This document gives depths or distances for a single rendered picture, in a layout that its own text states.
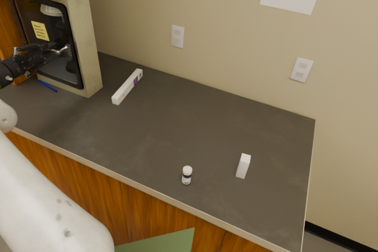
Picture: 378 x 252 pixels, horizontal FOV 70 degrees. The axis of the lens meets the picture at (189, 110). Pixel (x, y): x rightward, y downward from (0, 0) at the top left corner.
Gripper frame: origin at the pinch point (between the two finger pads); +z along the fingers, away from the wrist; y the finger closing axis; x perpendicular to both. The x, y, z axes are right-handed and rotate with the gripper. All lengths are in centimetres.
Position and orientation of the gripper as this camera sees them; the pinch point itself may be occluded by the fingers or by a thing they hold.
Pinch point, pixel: (48, 49)
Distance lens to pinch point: 129.2
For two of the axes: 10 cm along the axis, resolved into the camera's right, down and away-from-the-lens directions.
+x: -9.1, -2.8, 3.0
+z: 4.0, -5.7, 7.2
